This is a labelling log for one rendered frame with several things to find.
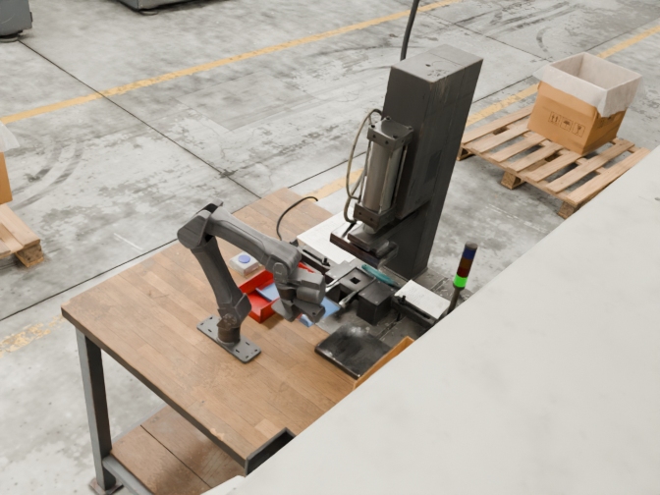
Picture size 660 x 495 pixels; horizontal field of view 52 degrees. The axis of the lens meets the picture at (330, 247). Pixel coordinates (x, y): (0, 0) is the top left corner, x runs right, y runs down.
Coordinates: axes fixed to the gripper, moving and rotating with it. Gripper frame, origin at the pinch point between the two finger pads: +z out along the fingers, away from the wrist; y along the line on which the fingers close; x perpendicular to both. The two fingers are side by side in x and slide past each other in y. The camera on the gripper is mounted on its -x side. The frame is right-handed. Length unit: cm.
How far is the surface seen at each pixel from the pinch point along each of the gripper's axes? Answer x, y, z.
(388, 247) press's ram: -6.0, 33.1, 0.4
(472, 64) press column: -5, 75, -37
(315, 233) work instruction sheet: 31, 37, 29
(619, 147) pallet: 15, 319, 235
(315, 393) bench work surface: -16.6, -12.5, 6.4
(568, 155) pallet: 36, 276, 217
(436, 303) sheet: -21.4, 35.8, 21.9
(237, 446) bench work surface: -14.2, -36.8, -4.1
